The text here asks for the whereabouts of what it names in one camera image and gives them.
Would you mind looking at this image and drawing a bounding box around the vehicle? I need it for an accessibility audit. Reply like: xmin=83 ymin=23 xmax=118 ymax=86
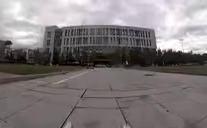
xmin=86 ymin=64 xmax=95 ymax=70

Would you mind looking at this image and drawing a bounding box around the grey paved plaza ground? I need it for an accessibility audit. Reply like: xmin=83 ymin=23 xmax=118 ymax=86
xmin=0 ymin=67 xmax=207 ymax=128

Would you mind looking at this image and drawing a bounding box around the large pale multi-storey building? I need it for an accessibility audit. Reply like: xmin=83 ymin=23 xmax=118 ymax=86
xmin=42 ymin=24 xmax=158 ymax=66

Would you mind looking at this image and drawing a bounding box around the row of dark trees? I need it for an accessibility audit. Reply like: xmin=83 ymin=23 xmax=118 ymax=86
xmin=4 ymin=46 xmax=207 ymax=67

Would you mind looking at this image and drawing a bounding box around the lamp pole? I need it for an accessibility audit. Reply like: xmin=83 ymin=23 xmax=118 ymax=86
xmin=178 ymin=37 xmax=185 ymax=53

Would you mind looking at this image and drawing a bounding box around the grass strip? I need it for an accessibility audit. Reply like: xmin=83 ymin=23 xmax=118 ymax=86
xmin=0 ymin=62 xmax=84 ymax=76
xmin=144 ymin=64 xmax=207 ymax=77

